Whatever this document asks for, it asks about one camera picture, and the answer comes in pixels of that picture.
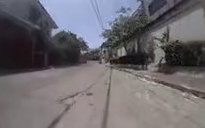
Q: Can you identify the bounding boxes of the white walled building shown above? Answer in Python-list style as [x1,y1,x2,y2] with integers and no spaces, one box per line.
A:
[115,0,205,68]

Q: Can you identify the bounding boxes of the tree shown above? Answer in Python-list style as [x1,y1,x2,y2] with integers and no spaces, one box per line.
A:
[101,6,152,63]

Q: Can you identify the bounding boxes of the group of trees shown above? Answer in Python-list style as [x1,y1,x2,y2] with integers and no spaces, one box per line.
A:
[51,29,91,66]

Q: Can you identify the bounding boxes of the grey concrete road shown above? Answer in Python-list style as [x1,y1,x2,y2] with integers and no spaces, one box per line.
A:
[0,61,205,128]

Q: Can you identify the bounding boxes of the dark red building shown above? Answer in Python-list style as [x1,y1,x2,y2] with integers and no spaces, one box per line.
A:
[0,0,60,77]

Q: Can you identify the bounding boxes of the pale concrete pavement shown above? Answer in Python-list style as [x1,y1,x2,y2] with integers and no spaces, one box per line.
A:
[112,64,205,98]

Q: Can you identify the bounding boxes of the green bushes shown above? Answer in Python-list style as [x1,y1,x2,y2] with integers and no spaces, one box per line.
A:
[154,30,205,68]

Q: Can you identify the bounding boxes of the dark low hedge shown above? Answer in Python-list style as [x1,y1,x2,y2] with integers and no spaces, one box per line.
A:
[109,53,150,67]

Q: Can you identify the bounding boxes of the dark gutter strip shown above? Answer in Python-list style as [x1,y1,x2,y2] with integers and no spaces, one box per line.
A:
[118,67,205,103]

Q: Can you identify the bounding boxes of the overhead wires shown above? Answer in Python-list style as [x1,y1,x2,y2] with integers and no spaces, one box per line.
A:
[88,0,106,32]

